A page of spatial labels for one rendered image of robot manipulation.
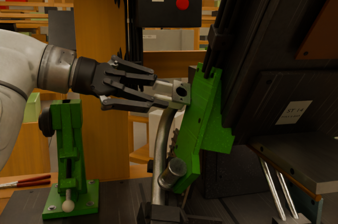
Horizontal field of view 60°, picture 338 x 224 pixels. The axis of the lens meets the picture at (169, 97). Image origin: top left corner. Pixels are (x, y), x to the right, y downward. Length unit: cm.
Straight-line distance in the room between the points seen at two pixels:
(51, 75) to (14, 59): 7
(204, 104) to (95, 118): 44
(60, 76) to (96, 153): 41
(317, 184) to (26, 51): 52
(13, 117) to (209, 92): 34
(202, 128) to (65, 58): 29
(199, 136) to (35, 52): 34
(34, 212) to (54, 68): 40
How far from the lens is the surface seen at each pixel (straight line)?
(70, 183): 75
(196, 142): 56
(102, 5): 87
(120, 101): 59
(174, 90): 63
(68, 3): 746
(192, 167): 55
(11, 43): 60
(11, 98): 56
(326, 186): 49
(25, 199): 91
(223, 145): 59
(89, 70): 59
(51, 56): 59
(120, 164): 96
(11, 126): 54
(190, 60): 101
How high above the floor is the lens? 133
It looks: 12 degrees down
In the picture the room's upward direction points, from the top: straight up
